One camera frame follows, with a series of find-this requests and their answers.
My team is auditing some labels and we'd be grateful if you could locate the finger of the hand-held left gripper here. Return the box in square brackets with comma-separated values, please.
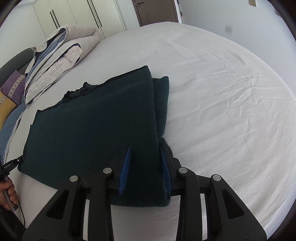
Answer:
[11, 154, 27, 168]

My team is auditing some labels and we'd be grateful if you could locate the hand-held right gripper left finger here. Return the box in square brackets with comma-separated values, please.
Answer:
[22, 146, 133, 241]

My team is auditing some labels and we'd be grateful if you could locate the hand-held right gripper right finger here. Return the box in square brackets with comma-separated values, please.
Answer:
[159, 144, 267, 241]

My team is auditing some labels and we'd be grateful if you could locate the dark green knit sweater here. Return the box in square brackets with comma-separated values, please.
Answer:
[17, 65, 174, 208]

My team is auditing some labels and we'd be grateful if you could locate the person's left hand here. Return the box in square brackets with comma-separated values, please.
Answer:
[0, 179, 19, 209]

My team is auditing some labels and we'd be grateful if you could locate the blue pillow with white border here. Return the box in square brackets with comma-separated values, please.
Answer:
[0, 104, 26, 164]

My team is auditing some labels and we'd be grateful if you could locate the yellow patterned cushion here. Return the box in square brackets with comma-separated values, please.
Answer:
[0, 91, 18, 131]

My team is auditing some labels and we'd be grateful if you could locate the purple patterned cushion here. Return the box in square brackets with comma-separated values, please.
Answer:
[0, 70, 26, 105]

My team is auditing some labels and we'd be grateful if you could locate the grey upholstered headboard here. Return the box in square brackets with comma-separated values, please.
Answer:
[0, 47, 38, 89]

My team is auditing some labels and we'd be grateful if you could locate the folded grey and blue duvet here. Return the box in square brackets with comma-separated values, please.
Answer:
[23, 24, 101, 107]

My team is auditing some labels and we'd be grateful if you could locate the brown door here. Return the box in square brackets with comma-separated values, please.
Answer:
[133, 0, 180, 27]

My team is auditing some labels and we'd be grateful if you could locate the white pole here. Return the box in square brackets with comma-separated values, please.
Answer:
[177, 0, 186, 25]

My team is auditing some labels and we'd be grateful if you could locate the black cable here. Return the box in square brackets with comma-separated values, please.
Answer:
[16, 203, 26, 227]

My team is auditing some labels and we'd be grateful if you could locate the white wardrobe with black handles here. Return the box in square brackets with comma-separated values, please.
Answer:
[32, 0, 129, 42]

